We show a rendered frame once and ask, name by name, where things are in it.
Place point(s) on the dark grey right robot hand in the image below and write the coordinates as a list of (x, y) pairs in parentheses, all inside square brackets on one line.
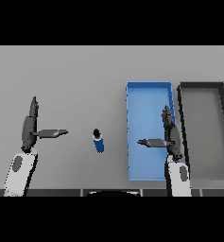
[(173, 138)]

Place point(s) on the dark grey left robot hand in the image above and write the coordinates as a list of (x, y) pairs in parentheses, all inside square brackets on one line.
[(29, 129)]

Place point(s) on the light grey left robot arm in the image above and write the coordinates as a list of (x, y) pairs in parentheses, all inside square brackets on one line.
[(19, 173)]

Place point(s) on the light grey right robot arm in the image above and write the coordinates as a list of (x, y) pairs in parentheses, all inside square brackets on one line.
[(179, 177)]

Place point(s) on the blue bin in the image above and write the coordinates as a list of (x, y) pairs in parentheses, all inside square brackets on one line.
[(148, 132)]

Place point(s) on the dark grey bin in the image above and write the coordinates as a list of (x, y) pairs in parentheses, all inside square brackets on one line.
[(206, 132)]

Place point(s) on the blue pipe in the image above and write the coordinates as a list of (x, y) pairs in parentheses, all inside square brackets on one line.
[(98, 141)]

